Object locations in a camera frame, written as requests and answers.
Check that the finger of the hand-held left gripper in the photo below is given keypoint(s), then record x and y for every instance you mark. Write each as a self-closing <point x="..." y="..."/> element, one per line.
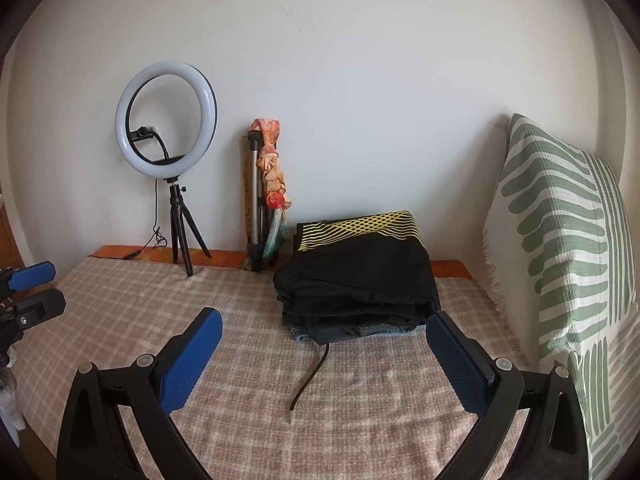
<point x="40" y="307"/>
<point x="32" y="275"/>

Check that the black gooseneck phone holder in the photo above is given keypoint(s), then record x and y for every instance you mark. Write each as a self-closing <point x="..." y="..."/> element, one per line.
<point x="162" y="142"/>

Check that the green white patterned pillow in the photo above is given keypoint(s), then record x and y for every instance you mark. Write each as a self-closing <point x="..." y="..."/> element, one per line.
<point x="550" y="240"/>

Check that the folded tripod with orange cloth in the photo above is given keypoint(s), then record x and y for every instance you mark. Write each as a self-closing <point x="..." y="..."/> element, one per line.
<point x="272" y="180"/>

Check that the blue jeans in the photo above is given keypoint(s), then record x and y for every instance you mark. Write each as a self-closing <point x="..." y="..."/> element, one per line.
<point x="300" y="334"/>

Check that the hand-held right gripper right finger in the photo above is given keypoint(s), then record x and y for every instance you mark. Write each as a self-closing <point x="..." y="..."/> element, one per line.
<point x="457" y="360"/>

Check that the pink plaid blanket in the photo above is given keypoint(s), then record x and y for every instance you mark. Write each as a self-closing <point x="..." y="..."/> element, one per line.
<point x="300" y="435"/>

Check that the folded silver tripod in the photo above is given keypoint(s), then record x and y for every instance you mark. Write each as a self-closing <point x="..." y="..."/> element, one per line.
<point x="255" y="195"/>

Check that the wooden door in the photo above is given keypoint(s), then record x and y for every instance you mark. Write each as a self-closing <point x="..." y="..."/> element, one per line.
<point x="7" y="240"/>

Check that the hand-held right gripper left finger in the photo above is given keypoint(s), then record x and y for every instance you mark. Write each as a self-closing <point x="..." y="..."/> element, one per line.
<point x="192" y="360"/>

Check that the dark folded pants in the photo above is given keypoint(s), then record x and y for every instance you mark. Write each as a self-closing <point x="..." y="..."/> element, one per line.
<point x="327" y="334"/>

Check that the black pants with yellow print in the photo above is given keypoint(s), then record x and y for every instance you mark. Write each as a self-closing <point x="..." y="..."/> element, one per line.
<point x="360" y="280"/>

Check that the small black tripod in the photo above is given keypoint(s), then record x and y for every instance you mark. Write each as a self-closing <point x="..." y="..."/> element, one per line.
<point x="177" y="220"/>

